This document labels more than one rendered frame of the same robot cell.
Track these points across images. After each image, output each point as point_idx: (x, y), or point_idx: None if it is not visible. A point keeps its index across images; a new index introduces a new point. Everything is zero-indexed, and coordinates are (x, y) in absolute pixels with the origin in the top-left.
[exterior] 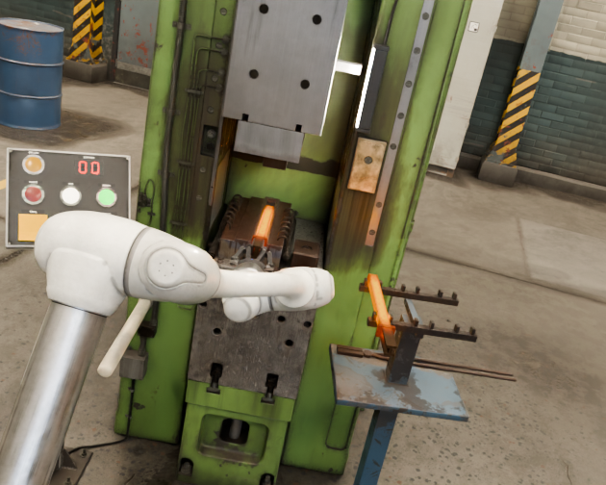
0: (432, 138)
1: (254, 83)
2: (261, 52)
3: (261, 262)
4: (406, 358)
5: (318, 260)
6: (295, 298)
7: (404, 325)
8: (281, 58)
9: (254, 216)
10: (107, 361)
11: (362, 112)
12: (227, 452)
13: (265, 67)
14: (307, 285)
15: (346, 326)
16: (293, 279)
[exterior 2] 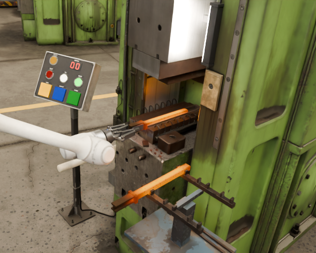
0: None
1: (138, 25)
2: (140, 6)
3: (118, 134)
4: (178, 228)
5: (186, 148)
6: (75, 153)
7: (157, 200)
8: (148, 10)
9: (169, 112)
10: (61, 164)
11: (204, 50)
12: (134, 245)
13: (142, 16)
14: (84, 147)
15: (203, 199)
16: (65, 139)
